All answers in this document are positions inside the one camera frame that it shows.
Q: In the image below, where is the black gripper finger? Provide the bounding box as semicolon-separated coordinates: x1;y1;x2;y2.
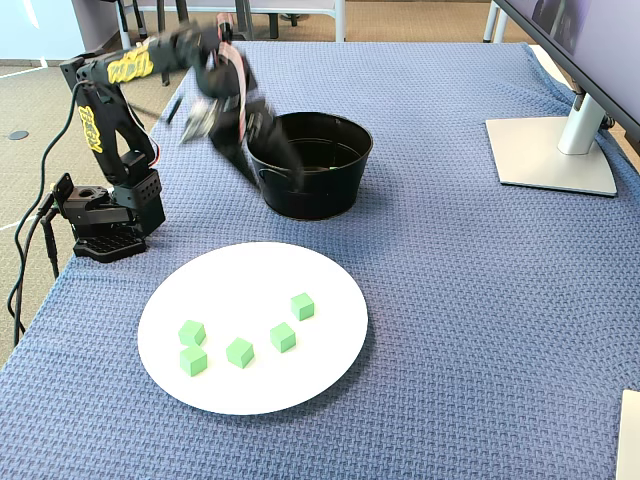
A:
210;132;265;191
248;106;309;195

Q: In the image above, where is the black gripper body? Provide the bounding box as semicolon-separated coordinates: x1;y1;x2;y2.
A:
187;28;275;140

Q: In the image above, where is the green cube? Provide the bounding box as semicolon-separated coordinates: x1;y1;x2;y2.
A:
269;322;297;354
225;337;255;370
290;292;316;322
179;345;208;378
178;319;207;347

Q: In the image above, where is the white round plate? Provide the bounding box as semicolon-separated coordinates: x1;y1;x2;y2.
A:
137;241;370;416

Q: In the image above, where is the black metal bucket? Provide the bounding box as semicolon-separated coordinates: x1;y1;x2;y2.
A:
246;111;374;221

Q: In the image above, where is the white table leg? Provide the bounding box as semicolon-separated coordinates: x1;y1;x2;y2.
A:
115;0;135;54

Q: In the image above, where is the black table clamp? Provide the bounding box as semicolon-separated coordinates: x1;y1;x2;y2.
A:
41;209;62;280

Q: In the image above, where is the blue woven table cloth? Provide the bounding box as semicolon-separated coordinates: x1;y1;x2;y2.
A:
0;40;640;480

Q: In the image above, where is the grey desk leg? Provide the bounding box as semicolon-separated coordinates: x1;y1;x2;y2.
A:
482;0;503;45

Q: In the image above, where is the computer monitor with silver stand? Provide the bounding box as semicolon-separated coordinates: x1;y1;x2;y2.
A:
485;0;640;197

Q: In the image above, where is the white flat board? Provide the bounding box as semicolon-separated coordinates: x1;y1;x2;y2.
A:
615;388;640;480

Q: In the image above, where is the white red servo wire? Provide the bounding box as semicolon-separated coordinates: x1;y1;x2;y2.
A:
214;14;252;132

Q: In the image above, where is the small wrist camera circuit board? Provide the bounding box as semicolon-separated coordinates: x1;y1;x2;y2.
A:
179;97;221;146

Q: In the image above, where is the thin black camera cable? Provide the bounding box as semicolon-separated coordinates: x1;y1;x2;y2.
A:
34;79;184;211

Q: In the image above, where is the thick black base cable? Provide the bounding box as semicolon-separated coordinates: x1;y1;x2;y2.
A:
5;199;56;349

